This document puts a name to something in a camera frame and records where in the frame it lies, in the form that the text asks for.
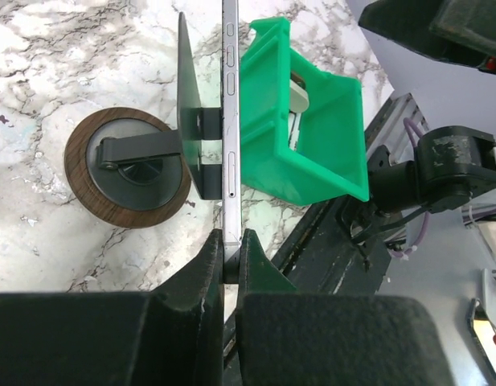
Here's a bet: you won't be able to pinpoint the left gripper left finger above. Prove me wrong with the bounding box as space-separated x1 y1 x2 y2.
0 230 223 385

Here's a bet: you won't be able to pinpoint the green plastic bin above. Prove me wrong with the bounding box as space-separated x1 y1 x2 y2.
240 17 369 206

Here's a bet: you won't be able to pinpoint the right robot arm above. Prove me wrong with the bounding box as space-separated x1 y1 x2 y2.
340 1 496 244

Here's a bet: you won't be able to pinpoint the wood base phone stand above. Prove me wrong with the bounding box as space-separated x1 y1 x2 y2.
64 14 222 228

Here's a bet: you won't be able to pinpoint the markers in bin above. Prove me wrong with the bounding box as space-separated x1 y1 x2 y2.
288 112 301 151

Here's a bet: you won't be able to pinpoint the grey silver phone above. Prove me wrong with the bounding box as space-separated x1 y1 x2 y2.
221 0 242 284

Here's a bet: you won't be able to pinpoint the white eraser in bin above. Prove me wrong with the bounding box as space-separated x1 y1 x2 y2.
289 79 309 113

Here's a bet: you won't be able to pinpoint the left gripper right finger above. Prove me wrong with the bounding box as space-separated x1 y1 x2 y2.
236 229 453 385

